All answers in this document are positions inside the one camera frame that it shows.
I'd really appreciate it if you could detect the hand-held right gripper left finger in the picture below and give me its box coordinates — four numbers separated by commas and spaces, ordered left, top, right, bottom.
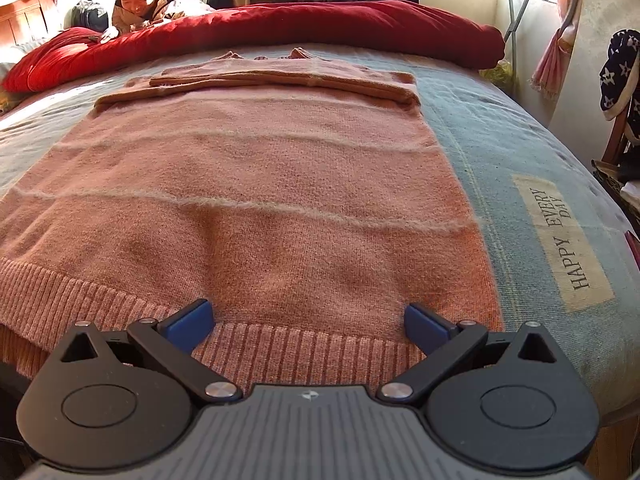
60, 298, 243, 406

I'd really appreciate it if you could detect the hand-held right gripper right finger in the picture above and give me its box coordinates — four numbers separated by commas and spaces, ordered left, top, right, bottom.
376, 302, 558, 406

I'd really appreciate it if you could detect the salmon pink striped knit sweater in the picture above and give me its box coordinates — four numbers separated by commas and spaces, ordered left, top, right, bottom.
0, 47, 506, 391

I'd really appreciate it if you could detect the blue-grey checked bed sheet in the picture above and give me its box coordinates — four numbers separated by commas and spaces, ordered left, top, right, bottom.
0, 42, 640, 428

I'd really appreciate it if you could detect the wooden chair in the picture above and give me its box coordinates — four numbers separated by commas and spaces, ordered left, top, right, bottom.
600, 105, 640, 181

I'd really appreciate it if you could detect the red quilt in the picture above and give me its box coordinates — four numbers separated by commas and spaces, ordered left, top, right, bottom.
2, 0, 506, 93

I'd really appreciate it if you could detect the black star-print garment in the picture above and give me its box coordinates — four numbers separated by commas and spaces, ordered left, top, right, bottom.
599, 30, 640, 121

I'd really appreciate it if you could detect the black bag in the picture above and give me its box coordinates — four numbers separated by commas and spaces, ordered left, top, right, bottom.
70, 0, 110, 33

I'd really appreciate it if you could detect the wooden headboard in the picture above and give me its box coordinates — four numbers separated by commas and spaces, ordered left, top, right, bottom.
0, 0, 51, 48

